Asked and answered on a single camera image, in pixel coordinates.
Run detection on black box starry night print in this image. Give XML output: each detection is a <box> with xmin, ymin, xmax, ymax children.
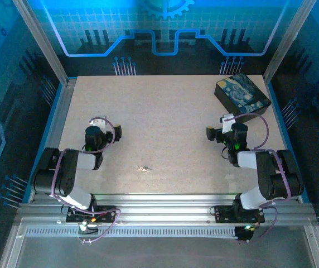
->
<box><xmin>214</xmin><ymin>73</ymin><xmax>272</xmax><ymax>123</ymax></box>

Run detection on black connector box green light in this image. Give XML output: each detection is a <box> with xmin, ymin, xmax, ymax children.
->
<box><xmin>234</xmin><ymin>225</ymin><xmax>254</xmax><ymax>243</ymax></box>

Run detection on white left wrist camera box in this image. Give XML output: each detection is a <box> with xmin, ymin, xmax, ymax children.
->
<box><xmin>89</xmin><ymin>116</ymin><xmax>107</xmax><ymax>128</ymax></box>

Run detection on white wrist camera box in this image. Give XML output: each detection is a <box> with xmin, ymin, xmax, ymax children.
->
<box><xmin>221</xmin><ymin>113</ymin><xmax>235</xmax><ymax>134</ymax></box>
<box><xmin>89</xmin><ymin>116</ymin><xmax>107</xmax><ymax>128</ymax></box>

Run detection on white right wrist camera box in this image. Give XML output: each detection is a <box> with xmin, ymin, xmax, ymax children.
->
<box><xmin>221</xmin><ymin>113</ymin><xmax>235</xmax><ymax>134</ymax></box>

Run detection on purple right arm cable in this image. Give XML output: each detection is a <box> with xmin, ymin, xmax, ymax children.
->
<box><xmin>230</xmin><ymin>112</ymin><xmax>292</xmax><ymax>238</ymax></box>

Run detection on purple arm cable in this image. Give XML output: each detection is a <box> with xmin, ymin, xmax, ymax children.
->
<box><xmin>230</xmin><ymin>112</ymin><xmax>292</xmax><ymax>238</ymax></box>
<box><xmin>49</xmin><ymin>117</ymin><xmax>121</xmax><ymax>245</ymax></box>

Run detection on aluminium side rail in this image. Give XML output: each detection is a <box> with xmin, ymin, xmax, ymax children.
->
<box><xmin>27</xmin><ymin>79</ymin><xmax>77</xmax><ymax>203</ymax></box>

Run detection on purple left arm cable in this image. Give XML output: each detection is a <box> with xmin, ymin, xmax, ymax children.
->
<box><xmin>49</xmin><ymin>117</ymin><xmax>121</xmax><ymax>245</ymax></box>

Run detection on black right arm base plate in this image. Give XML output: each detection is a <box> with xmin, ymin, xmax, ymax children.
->
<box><xmin>213</xmin><ymin>205</ymin><xmax>265</xmax><ymax>224</ymax></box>

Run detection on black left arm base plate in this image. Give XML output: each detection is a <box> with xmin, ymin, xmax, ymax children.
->
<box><xmin>65</xmin><ymin>205</ymin><xmax>117</xmax><ymax>224</ymax></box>

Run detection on aluminium cross rail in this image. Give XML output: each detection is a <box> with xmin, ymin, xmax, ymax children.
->
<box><xmin>16</xmin><ymin>193</ymin><xmax>318</xmax><ymax>227</ymax></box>

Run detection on grey slotted cable duct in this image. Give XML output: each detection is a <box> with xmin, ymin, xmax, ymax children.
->
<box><xmin>25</xmin><ymin>227</ymin><xmax>237</xmax><ymax>238</ymax></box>

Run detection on aluminium frame post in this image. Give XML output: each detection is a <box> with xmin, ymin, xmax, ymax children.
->
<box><xmin>262</xmin><ymin>0</ymin><xmax>318</xmax><ymax>84</ymax></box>
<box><xmin>11</xmin><ymin>0</ymin><xmax>77</xmax><ymax>88</ymax></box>

